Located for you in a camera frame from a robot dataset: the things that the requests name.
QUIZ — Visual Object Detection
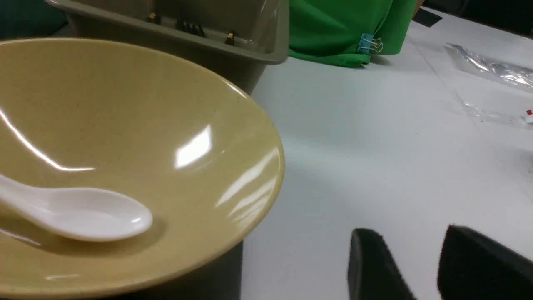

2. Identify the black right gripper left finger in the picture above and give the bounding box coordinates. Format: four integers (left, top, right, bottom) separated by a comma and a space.
348, 228, 415, 300

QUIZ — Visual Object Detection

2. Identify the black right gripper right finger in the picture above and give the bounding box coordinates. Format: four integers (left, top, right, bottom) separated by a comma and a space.
437, 225, 533, 300

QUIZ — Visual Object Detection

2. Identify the white ceramic soup spoon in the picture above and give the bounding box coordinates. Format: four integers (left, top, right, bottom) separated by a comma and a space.
0, 175, 154, 243

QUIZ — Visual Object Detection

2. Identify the large yellow noodle bowl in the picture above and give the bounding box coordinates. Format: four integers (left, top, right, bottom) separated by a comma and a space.
1, 38, 285, 300

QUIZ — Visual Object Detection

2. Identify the clear plastic bag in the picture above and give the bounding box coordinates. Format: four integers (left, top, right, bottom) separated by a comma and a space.
446, 43, 532, 130

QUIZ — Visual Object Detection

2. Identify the blue binder clip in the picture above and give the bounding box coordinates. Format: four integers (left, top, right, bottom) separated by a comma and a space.
356, 34, 384, 55

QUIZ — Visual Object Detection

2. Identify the green cloth backdrop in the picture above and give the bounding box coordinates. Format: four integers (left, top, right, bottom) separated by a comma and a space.
289, 0, 423, 68

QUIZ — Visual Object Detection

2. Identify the brown plastic chopstick bin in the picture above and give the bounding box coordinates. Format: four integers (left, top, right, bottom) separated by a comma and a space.
47, 0, 289, 93

